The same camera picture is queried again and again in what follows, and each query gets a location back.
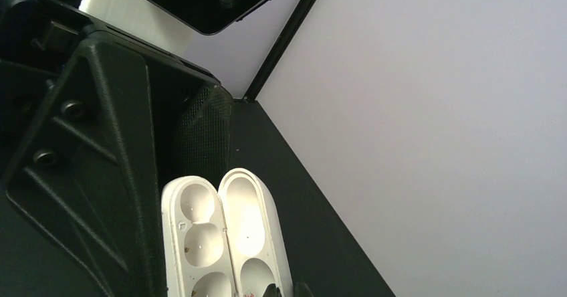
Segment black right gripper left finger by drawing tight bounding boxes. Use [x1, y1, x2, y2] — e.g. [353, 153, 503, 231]
[262, 284, 282, 297]

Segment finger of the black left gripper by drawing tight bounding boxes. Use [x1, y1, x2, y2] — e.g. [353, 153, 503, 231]
[2, 35, 233, 296]

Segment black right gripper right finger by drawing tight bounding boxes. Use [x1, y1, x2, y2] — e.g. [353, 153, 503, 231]
[294, 282, 314, 297]

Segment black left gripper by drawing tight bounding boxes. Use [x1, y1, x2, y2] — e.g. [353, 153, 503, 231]
[1, 0, 80, 163]

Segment white earbud charging case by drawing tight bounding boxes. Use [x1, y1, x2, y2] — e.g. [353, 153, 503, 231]
[161, 168, 294, 296]

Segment black left rear frame post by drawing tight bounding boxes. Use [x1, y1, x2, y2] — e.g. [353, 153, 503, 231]
[242, 0, 317, 102]

